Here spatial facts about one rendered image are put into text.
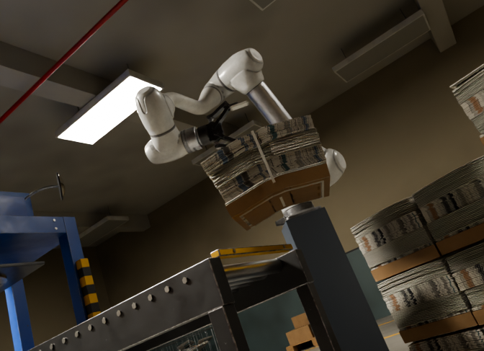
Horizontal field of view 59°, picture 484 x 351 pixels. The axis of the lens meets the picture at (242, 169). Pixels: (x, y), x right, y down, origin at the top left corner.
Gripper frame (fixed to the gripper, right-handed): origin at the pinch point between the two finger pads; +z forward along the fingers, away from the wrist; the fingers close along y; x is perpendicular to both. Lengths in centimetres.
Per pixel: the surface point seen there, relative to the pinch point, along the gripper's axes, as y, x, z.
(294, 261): 54, -4, -1
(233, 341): 71, 42, -18
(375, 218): 47, -18, 32
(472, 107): 27, 13, 67
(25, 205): -25, -65, -139
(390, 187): -76, -671, 179
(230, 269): 53, 24, -18
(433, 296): 78, -12, 40
